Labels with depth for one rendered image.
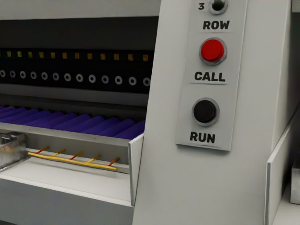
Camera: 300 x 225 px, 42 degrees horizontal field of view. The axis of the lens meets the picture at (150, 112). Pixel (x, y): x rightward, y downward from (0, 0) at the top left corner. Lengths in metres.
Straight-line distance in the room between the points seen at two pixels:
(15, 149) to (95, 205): 0.12
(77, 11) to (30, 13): 0.06
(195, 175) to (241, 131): 0.04
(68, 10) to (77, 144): 0.13
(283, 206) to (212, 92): 0.10
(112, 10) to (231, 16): 0.11
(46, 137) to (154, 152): 0.15
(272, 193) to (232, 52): 0.10
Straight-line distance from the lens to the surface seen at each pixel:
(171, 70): 0.29
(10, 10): 0.42
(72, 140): 0.39
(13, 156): 0.40
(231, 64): 0.28
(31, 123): 0.47
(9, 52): 0.62
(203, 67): 0.28
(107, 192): 0.32
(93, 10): 0.36
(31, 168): 0.39
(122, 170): 0.36
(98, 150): 0.37
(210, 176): 0.28
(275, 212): 0.29
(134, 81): 0.49
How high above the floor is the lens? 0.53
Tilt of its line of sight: 4 degrees up
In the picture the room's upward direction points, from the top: 7 degrees clockwise
